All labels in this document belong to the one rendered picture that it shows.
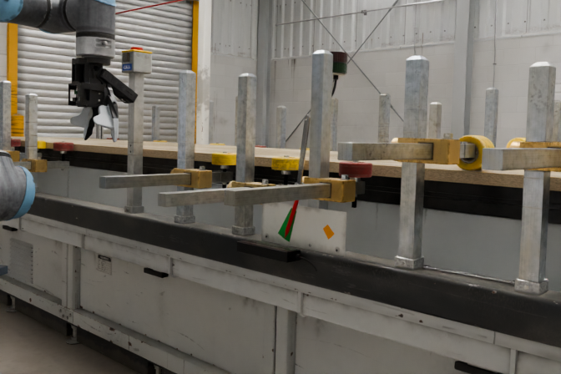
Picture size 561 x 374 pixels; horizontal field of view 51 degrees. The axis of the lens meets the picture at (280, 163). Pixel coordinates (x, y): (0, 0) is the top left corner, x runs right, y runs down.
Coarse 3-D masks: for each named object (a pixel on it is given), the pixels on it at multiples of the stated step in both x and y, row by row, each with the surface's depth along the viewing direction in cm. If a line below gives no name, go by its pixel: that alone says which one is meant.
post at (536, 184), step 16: (544, 64) 103; (528, 80) 105; (544, 80) 103; (528, 96) 105; (544, 96) 103; (528, 112) 105; (544, 112) 103; (528, 128) 105; (544, 128) 103; (528, 176) 105; (544, 176) 104; (528, 192) 105; (544, 192) 104; (528, 208) 105; (544, 208) 105; (528, 224) 105; (544, 224) 105; (528, 240) 106; (544, 240) 106; (528, 256) 106; (544, 256) 106; (528, 272) 106; (544, 272) 107
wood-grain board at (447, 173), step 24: (24, 144) 280; (48, 144) 264; (96, 144) 247; (120, 144) 257; (144, 144) 269; (168, 144) 280; (336, 168) 156; (384, 168) 146; (432, 168) 139; (456, 168) 142
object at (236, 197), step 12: (228, 192) 114; (240, 192) 114; (252, 192) 116; (264, 192) 118; (276, 192) 121; (288, 192) 124; (300, 192) 127; (312, 192) 130; (324, 192) 133; (360, 192) 143; (228, 204) 114; (240, 204) 114; (252, 204) 116
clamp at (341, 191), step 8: (304, 176) 142; (336, 184) 133; (344, 184) 132; (352, 184) 135; (336, 192) 133; (344, 192) 133; (352, 192) 135; (328, 200) 135; (336, 200) 133; (344, 200) 133; (352, 200) 135
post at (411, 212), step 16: (416, 64) 120; (416, 80) 120; (416, 96) 120; (416, 112) 120; (416, 128) 120; (416, 176) 121; (416, 192) 121; (400, 208) 123; (416, 208) 121; (400, 224) 123; (416, 224) 122; (400, 240) 123; (416, 240) 122; (400, 256) 123; (416, 256) 122
